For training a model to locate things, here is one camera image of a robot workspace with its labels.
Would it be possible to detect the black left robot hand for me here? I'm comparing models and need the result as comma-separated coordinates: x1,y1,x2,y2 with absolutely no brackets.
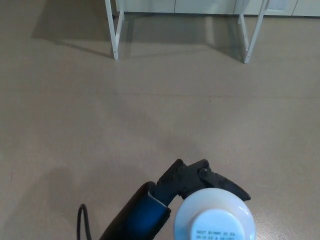
98,158,252,240

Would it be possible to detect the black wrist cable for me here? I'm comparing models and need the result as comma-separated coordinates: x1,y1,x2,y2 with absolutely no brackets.
77,203,92,240

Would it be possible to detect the white cabinet row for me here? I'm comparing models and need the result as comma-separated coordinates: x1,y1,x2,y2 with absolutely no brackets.
115,0,320,18

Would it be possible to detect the white metal table frame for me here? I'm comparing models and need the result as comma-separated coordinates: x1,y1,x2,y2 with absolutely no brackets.
104,0,271,64

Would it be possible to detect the white plastic bottle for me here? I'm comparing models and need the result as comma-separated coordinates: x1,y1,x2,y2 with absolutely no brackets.
173,187,256,240

